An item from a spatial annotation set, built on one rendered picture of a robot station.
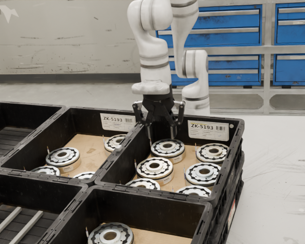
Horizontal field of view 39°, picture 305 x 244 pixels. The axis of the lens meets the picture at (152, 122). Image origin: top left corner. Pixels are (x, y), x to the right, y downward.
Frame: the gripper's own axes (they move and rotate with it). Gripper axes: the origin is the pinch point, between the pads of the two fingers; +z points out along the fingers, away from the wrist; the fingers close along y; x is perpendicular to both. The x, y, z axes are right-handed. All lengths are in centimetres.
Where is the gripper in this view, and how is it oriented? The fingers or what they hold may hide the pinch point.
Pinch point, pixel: (161, 132)
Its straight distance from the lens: 113.0
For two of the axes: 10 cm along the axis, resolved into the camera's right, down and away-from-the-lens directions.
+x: -2.3, 4.5, -8.6
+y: -9.7, -0.2, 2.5
